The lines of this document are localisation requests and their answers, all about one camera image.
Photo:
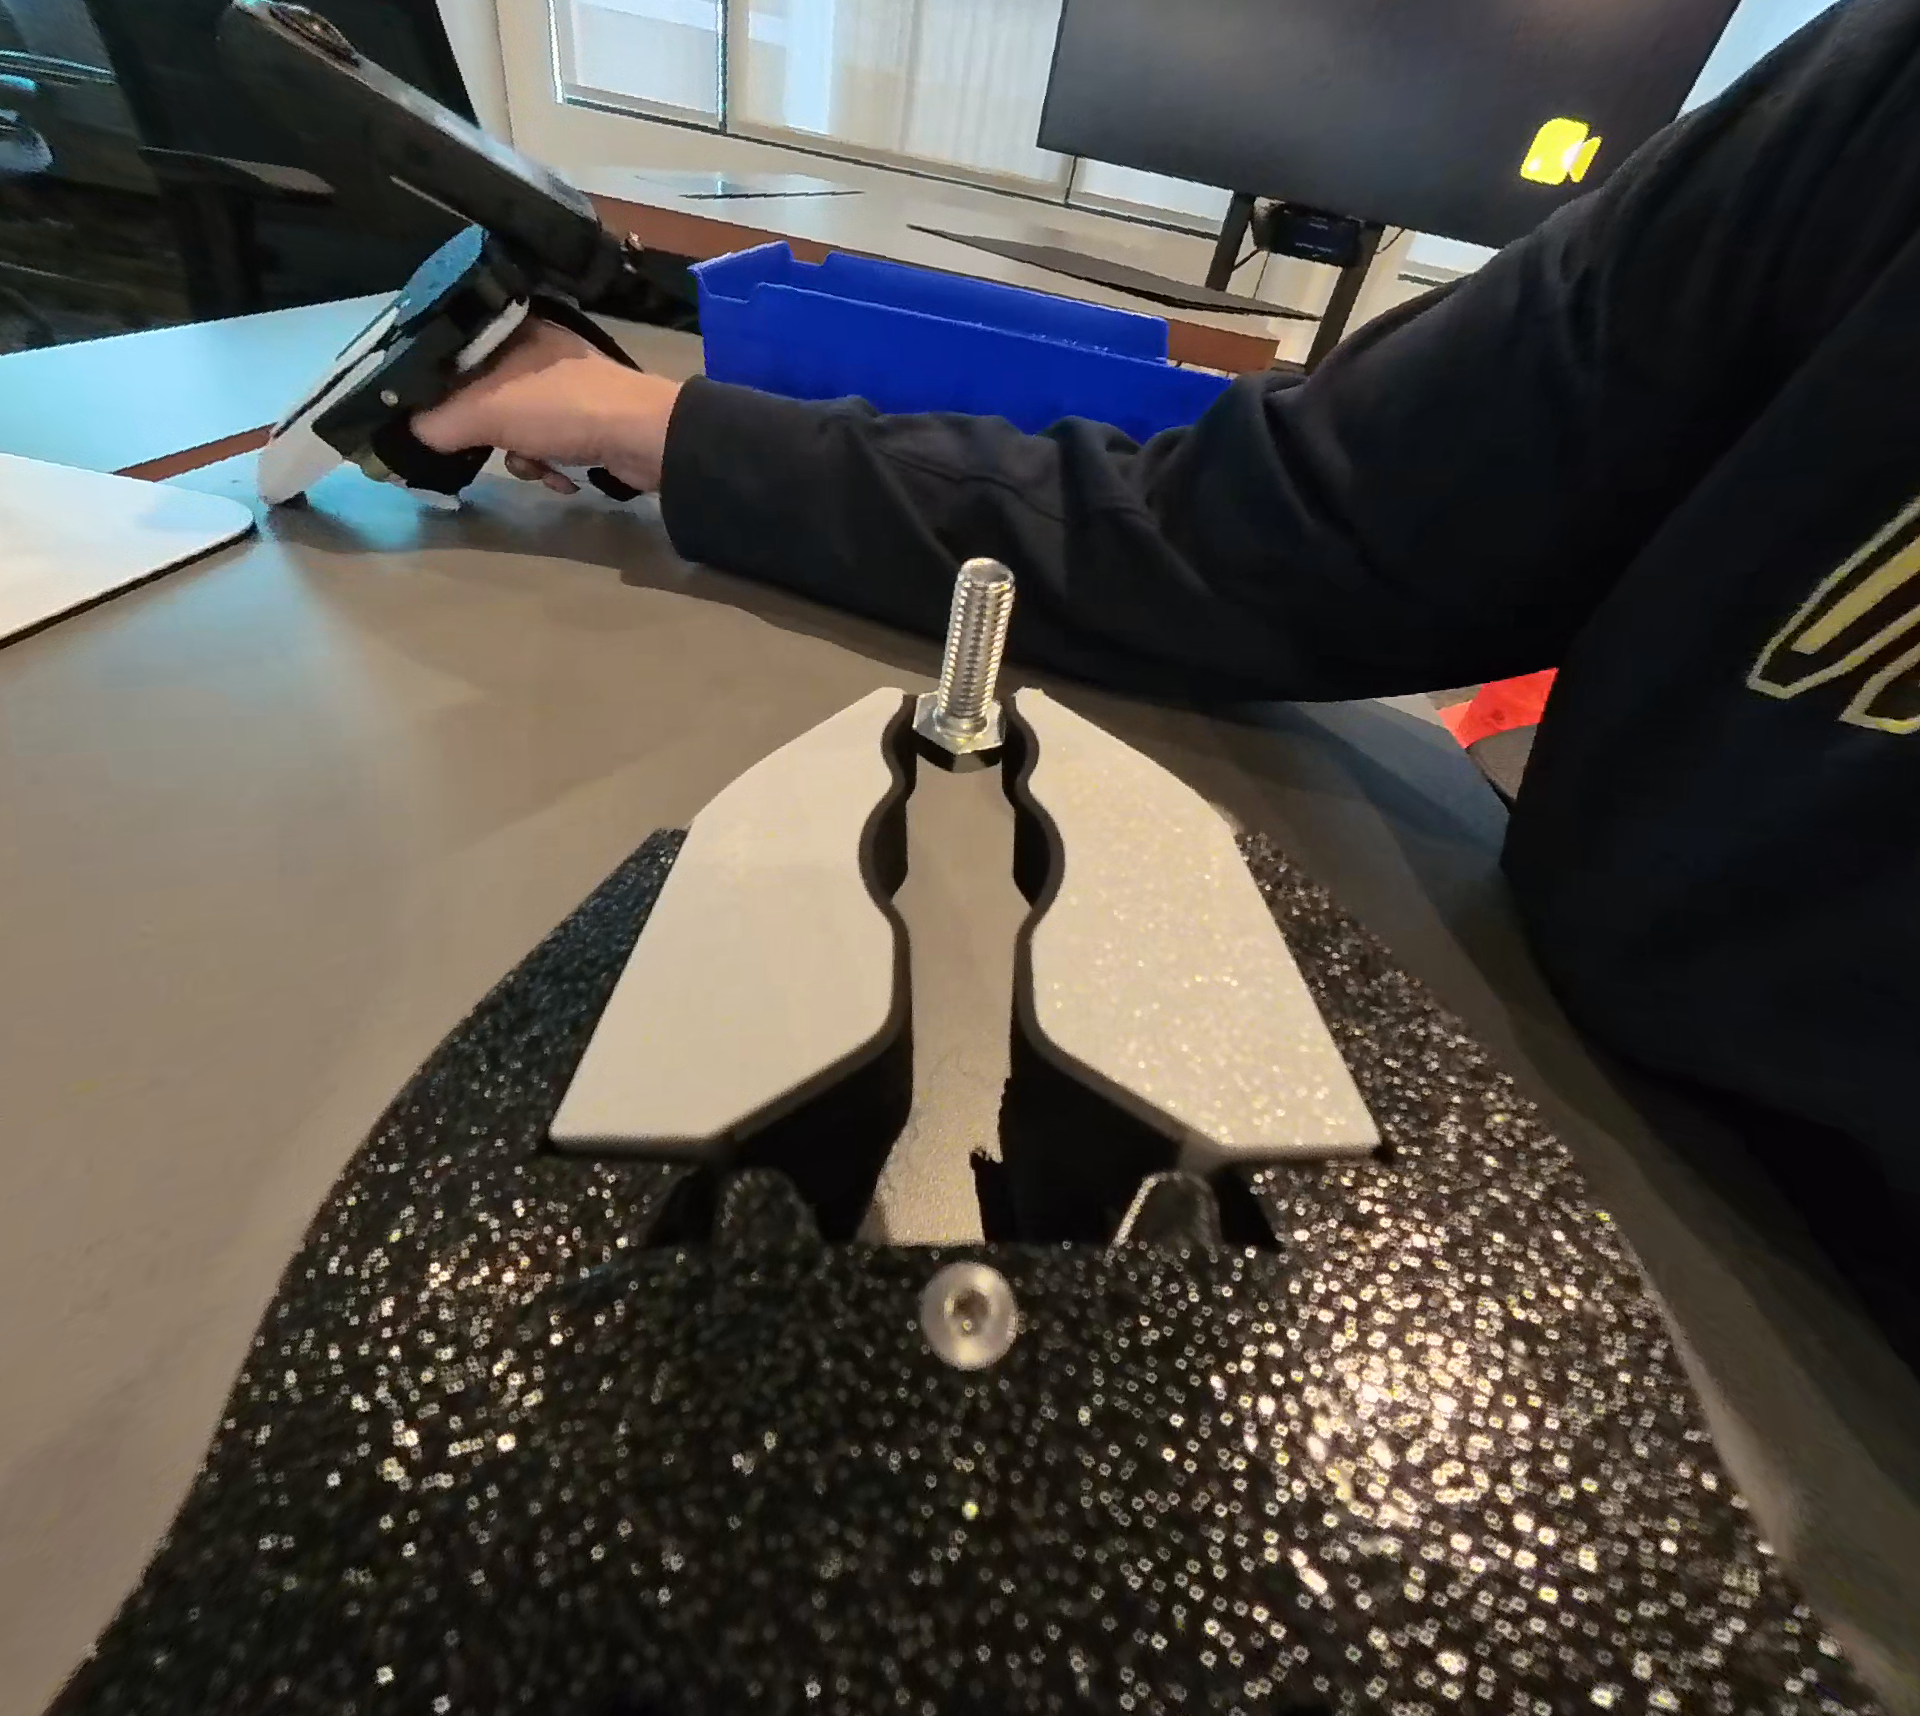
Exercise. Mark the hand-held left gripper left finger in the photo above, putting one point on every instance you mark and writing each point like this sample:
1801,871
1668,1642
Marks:
734,937

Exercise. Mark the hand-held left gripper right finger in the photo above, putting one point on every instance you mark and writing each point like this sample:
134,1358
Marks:
1184,951

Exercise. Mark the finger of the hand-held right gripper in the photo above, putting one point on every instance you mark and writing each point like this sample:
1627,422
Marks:
292,465

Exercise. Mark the silver hex bolt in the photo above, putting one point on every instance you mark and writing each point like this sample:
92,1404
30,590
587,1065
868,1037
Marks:
968,651

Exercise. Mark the blue plastic bin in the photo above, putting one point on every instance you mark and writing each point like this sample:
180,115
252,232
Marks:
931,358

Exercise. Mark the person's right hand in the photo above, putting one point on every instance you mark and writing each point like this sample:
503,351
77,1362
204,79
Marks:
554,411

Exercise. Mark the white document stand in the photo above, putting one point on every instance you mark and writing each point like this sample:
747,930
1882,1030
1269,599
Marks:
90,530

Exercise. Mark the black desk mat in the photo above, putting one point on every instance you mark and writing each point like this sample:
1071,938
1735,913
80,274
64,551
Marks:
1080,260

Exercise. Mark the black monitor stand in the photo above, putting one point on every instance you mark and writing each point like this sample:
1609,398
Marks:
1226,238

